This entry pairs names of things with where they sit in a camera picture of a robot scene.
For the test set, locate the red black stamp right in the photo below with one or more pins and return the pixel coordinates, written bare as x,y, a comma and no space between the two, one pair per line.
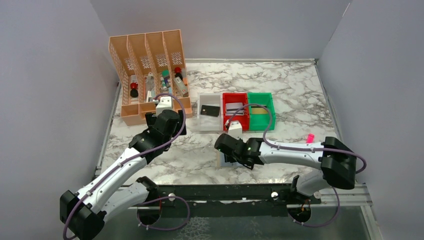
178,73

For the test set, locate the green eraser block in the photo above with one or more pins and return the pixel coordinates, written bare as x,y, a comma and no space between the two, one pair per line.
165,73

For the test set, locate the peach plastic desk organizer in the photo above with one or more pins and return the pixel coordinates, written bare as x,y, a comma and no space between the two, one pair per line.
140,58

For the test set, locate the green white glue stick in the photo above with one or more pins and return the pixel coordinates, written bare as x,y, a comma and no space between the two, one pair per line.
163,84

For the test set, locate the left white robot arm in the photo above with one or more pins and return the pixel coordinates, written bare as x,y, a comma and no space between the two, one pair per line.
85,212

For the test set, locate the grey staples box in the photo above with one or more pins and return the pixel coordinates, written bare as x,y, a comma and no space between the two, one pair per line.
181,87

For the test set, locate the pink marker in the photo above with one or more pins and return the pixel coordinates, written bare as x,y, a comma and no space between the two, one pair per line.
310,138

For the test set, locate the red black stamp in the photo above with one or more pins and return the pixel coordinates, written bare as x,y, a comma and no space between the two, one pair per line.
178,73
134,90

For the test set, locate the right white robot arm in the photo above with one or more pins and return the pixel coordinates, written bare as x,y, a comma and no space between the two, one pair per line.
333,163

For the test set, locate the black mounting rail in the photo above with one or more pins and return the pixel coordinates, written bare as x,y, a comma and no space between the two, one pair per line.
222,200

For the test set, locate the white credit card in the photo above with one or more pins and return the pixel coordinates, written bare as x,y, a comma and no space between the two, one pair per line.
231,108

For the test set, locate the green plastic bin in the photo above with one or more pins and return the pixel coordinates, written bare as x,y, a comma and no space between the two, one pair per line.
259,122

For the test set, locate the gold striped card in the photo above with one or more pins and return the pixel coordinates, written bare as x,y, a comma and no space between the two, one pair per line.
257,110

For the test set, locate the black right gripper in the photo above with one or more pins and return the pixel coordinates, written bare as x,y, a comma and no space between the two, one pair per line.
224,143

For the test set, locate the black chip card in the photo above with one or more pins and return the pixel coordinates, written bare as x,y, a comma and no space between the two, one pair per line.
210,110

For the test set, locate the red black stamp left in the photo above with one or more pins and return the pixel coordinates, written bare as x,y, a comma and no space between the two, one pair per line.
134,90

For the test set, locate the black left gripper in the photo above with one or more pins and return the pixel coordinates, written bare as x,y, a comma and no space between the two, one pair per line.
170,119

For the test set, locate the white plastic bin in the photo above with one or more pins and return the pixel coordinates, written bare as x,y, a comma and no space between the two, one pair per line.
209,123

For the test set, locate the red plastic bin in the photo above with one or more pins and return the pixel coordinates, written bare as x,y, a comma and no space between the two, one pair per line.
243,116

